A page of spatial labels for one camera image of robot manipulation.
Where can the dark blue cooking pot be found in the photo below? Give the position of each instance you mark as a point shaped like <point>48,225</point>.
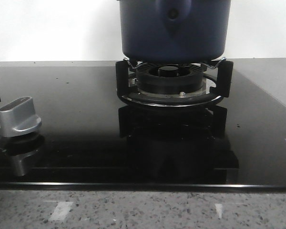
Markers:
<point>174,31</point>

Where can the right black pot support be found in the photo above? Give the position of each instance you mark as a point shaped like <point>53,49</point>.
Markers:
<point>215,86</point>

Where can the right gas burner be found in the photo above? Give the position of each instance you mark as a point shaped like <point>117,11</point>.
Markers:
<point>169,79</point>

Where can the black glass gas cooktop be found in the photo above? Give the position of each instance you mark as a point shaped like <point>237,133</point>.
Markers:
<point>90,140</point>

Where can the silver right stove knob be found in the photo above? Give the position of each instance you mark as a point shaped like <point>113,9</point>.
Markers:
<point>19,118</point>

